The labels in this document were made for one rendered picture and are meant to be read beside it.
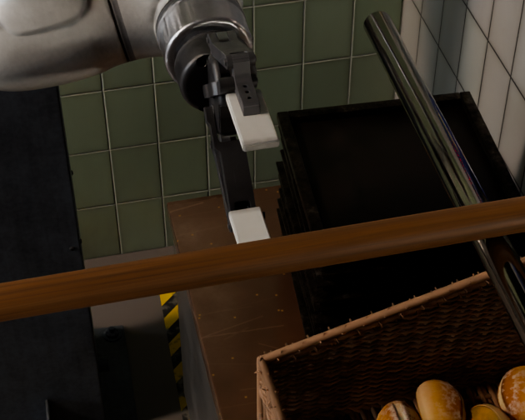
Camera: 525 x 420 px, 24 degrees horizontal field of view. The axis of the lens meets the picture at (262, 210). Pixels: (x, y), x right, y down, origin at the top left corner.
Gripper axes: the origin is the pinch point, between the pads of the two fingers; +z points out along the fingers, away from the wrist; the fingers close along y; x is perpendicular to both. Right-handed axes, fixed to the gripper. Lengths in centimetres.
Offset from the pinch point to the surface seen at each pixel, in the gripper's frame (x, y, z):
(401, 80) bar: -18.1, 2.6, -16.3
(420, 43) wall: -55, 66, -104
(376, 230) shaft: -8.2, -1.1, 6.9
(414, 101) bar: -18.3, 2.4, -12.7
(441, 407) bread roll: -27, 54, -14
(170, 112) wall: -8, 83, -116
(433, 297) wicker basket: -27, 41, -21
